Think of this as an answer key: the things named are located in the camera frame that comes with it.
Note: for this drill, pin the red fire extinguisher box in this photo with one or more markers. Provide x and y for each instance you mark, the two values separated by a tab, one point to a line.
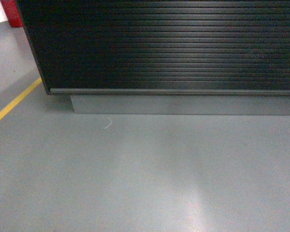
11	11

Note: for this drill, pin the black checkout counter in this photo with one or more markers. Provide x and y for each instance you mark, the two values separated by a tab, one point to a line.
175	57

